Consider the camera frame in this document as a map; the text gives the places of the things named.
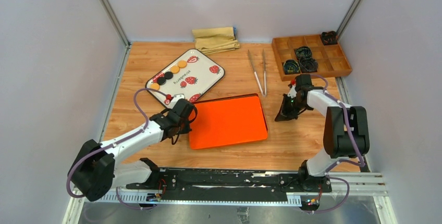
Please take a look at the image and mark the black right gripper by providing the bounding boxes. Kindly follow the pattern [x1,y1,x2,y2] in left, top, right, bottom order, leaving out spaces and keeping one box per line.
[275,93,308,122]

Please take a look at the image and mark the metal tongs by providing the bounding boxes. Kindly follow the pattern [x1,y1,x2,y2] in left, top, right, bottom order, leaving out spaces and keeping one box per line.
[247,48,268,98]

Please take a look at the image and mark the orange box lid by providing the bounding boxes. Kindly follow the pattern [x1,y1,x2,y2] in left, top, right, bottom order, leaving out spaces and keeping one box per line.
[189,94,268,150]

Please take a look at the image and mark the white strawberry tray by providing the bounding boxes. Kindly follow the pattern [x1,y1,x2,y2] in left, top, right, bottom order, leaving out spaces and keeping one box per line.
[145,48,225,108]

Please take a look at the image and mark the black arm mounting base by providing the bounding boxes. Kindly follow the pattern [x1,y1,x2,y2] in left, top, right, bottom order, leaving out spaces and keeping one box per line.
[125,168,332,203]

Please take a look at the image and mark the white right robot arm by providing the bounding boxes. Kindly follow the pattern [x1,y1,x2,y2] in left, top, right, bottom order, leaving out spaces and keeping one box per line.
[275,74,370,192]

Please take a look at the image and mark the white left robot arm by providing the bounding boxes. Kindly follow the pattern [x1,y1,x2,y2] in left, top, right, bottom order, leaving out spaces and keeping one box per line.
[66,99,198,202]

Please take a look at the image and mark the round yellow cookie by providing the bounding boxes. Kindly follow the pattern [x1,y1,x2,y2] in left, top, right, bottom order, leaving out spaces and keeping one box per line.
[177,60,187,69]
[150,83,160,90]
[170,65,180,74]

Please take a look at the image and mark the black sandwich cookie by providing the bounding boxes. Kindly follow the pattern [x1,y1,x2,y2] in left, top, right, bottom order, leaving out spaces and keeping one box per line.
[156,77,167,86]
[164,71,174,80]

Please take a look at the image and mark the wooden compartment organizer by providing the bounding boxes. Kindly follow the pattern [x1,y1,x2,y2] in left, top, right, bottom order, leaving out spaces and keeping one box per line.
[272,34,352,81]

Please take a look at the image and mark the dark rolled item in corner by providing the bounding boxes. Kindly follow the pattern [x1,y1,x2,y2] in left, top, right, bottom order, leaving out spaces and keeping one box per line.
[320,31,338,46]

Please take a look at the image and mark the folded yellow cloth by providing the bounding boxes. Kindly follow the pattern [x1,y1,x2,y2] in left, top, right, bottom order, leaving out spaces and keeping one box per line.
[192,27,240,55]

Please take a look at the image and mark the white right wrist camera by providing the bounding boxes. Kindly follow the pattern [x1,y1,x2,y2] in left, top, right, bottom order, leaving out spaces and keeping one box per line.
[287,79,297,98]

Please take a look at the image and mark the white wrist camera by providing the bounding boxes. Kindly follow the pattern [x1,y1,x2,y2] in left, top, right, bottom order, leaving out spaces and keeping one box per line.
[287,79,297,98]
[164,94,185,104]

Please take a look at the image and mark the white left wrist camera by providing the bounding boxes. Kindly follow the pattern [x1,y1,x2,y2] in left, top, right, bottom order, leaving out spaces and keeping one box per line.
[164,94,185,104]

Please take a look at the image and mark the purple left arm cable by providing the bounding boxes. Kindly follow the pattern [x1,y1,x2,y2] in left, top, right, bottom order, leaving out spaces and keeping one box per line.
[66,88,170,211]

